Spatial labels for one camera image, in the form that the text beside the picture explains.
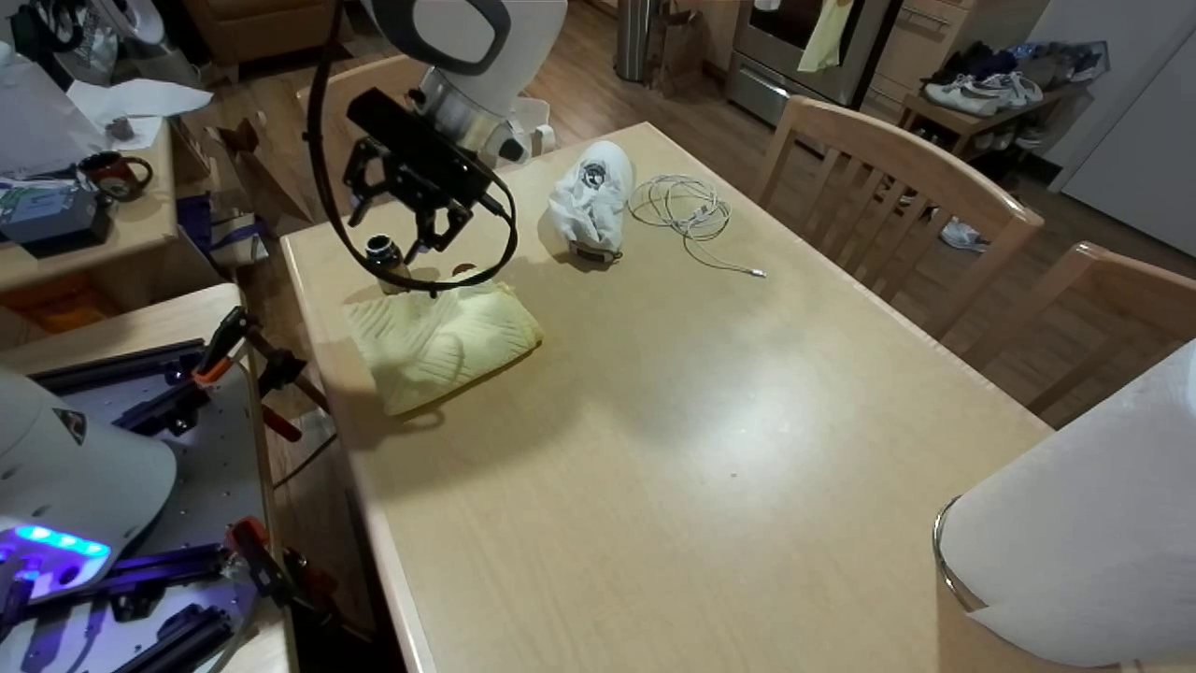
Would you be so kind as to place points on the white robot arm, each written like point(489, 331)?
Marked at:
point(475, 54)

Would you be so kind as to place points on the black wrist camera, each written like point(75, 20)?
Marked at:
point(424, 160)

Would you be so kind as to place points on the white sneakers on floor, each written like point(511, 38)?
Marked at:
point(983, 96)

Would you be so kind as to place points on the dark glass bottle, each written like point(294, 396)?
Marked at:
point(382, 255)

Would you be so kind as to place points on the wooden chair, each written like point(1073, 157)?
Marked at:
point(1112, 314)
point(879, 199)

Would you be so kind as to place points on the far right wooden chair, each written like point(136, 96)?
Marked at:
point(879, 199)

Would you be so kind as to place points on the white paper towel roll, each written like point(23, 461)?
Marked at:
point(1087, 547)

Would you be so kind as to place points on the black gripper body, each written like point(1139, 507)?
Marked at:
point(369, 172)

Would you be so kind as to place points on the wooden shoe shelf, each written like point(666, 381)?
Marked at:
point(980, 132)

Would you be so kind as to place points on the yellow towel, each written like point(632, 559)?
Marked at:
point(424, 349)

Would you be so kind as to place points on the white crumpled cloth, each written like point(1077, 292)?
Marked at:
point(593, 199)

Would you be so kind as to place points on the far left wooden chair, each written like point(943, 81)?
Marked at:
point(1112, 314)

